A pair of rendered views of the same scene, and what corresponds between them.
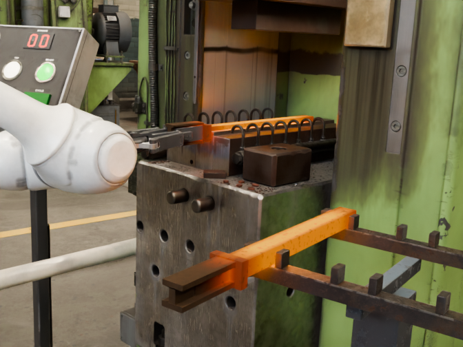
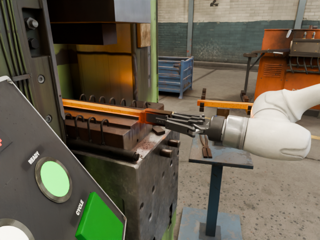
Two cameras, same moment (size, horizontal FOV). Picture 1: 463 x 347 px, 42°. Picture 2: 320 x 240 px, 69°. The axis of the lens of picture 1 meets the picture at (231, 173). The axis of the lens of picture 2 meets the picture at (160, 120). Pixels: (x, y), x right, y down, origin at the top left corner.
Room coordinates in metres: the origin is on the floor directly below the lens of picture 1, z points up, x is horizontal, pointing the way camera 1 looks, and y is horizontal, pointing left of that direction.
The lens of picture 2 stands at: (1.47, 0.73, 1.25)
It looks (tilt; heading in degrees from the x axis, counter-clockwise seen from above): 21 degrees down; 248
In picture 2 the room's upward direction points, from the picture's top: straight up
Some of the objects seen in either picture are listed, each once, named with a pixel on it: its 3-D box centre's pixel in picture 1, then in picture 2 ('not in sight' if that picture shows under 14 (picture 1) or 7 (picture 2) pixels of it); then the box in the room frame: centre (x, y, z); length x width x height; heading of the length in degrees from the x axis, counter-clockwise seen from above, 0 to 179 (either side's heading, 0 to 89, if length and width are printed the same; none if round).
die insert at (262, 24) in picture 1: (289, 18); (70, 33); (1.43, -0.12, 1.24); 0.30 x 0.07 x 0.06; 135
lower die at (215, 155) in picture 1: (262, 140); (85, 120); (1.42, -0.07, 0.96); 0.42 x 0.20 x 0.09; 135
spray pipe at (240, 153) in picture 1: (290, 150); not in sight; (1.31, -0.13, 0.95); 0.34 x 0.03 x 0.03; 135
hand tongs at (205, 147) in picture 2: not in sight; (202, 132); (0.74, -0.36, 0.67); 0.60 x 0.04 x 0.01; 63
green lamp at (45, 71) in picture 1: (45, 72); (55, 178); (1.50, 0.47, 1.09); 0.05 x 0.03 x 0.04; 45
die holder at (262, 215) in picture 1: (276, 251); (99, 175); (1.39, -0.12, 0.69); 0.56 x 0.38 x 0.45; 135
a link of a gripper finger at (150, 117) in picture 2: not in sight; (156, 118); (1.23, 0.10, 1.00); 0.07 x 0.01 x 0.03; 136
